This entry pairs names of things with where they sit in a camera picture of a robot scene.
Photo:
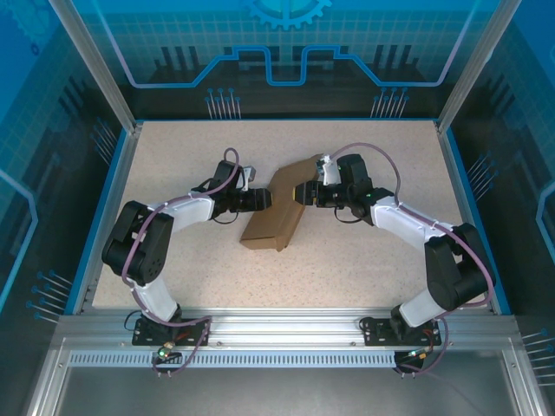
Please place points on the brown cardboard box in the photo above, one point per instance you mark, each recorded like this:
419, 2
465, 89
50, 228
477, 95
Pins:
277, 216

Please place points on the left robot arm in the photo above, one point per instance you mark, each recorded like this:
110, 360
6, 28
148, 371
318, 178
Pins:
139, 251

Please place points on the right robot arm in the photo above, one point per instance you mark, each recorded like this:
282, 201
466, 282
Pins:
451, 268

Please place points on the small LED connector board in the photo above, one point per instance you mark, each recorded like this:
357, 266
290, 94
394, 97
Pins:
416, 354
167, 352

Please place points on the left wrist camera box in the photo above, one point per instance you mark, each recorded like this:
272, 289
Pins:
249, 175

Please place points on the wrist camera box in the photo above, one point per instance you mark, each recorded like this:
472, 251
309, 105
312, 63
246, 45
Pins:
249, 175
329, 173

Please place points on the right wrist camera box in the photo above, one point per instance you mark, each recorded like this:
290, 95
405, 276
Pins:
329, 173

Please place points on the aluminium mounting rail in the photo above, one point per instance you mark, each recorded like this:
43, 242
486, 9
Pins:
282, 329

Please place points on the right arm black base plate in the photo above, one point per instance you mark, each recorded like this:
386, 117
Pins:
377, 333

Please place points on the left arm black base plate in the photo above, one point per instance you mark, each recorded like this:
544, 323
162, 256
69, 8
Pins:
149, 341

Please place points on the aluminium frame post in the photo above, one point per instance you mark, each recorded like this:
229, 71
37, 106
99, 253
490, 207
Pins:
103, 73
472, 73

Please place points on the aluminium front frame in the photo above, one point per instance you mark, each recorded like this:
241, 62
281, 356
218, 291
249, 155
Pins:
526, 390

